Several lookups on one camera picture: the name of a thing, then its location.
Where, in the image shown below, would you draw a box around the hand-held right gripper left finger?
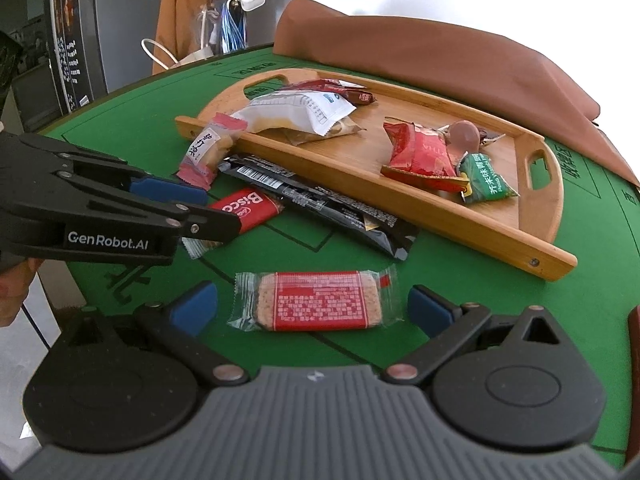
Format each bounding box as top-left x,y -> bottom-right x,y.
62,281 -> 251,387

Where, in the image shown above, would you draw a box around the white snack packet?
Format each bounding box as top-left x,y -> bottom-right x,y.
231,91 -> 359,137

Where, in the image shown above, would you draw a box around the red snack bar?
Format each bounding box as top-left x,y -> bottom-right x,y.
277,79 -> 377,107

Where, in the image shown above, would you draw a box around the blue lanyards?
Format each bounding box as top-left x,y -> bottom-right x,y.
220,0 -> 248,54

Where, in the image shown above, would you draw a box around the person's left hand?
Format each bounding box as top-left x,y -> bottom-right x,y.
0,257 -> 40,329

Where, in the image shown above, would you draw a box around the orange coat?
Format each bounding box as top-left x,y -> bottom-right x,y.
152,0 -> 227,75

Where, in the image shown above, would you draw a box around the clear packet with pink top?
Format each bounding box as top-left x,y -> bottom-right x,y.
176,113 -> 249,192

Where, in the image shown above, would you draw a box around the wooden tray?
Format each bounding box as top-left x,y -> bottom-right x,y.
175,69 -> 578,282

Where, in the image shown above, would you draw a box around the red biscuit packet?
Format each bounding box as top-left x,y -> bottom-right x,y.
181,188 -> 286,261

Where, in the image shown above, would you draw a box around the brown cloth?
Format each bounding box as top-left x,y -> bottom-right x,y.
273,0 -> 640,187

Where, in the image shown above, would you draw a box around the dark red small box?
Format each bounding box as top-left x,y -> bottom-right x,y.
626,304 -> 640,361

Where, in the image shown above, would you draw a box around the round brown candy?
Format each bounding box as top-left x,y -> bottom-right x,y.
446,119 -> 485,152

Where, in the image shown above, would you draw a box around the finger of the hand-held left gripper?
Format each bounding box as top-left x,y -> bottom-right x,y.
56,171 -> 243,248
56,146 -> 211,207

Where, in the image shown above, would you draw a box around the small green snack packet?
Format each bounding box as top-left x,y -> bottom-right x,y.
456,152 -> 522,206

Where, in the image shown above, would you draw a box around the red label cracker packet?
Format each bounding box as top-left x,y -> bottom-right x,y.
226,269 -> 407,334

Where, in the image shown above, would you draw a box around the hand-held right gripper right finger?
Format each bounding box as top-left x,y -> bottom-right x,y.
384,284 -> 566,388

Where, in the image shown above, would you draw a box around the red foil snack packet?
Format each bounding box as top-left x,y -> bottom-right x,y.
381,120 -> 472,195

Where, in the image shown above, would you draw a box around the long black snack packet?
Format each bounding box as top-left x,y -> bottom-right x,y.
216,154 -> 421,262

